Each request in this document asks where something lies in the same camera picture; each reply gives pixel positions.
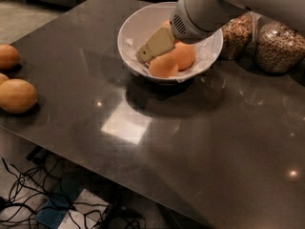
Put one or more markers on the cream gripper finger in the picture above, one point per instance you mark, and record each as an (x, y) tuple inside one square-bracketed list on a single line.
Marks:
[(159, 43)]

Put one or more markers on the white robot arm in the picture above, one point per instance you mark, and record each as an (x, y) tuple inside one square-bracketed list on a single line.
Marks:
[(194, 20)]

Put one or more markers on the white bowl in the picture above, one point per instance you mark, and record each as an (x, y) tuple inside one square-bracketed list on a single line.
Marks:
[(147, 20)]

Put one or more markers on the white paper bowl liner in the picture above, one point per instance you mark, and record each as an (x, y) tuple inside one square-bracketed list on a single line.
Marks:
[(206, 51)]

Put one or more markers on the glass jar of nuts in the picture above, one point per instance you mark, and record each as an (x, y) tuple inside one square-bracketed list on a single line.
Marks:
[(236, 36)]

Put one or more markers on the glass jar of grains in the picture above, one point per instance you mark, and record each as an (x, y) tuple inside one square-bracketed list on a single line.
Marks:
[(278, 48)]

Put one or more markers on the large orange on table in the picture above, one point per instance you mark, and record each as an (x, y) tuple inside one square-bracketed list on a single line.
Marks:
[(17, 96)]

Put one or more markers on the white paper on floor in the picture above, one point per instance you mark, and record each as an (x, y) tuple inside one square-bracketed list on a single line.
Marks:
[(89, 212)]

